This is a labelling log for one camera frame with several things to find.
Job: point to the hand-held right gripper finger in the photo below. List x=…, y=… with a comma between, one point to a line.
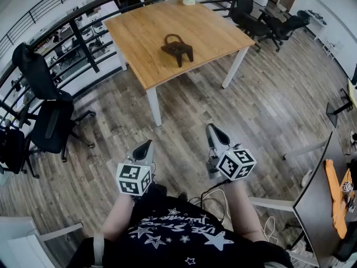
x=219, y=138

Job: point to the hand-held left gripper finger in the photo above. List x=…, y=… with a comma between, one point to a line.
x=143, y=151

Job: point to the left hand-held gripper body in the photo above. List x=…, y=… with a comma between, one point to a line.
x=131, y=179

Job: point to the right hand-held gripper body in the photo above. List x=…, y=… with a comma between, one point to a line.
x=237, y=165

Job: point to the dark brown handbag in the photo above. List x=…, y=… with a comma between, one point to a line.
x=175, y=49

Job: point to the person's left forearm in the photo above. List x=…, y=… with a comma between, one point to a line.
x=120, y=216

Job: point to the person's right forearm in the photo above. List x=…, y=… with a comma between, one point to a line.
x=242, y=208

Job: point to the person's black trousers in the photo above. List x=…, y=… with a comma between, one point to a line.
x=157, y=190

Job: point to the white table leg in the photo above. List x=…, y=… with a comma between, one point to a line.
x=234, y=67
x=154, y=105
x=121, y=59

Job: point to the person's right black shoe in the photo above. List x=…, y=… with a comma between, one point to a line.
x=182, y=196

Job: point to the black star-print shirt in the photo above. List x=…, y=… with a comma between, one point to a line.
x=173, y=239

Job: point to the dark grey desk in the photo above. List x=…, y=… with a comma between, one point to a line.
x=312, y=205

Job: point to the orange cloth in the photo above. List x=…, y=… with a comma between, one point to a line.
x=337, y=197

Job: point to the black office chair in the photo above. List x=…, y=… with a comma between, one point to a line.
x=47, y=102
x=245, y=10
x=287, y=26
x=12, y=149

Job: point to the wooden table with white legs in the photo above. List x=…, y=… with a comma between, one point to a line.
x=83, y=46

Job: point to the yellow table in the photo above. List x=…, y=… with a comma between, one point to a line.
x=352, y=93

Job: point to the white shelf rack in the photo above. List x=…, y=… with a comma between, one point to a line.
x=332, y=47

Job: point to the white desk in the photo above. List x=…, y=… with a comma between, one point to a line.
x=316, y=19

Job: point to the black pedestal base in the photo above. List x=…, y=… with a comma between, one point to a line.
x=332, y=114

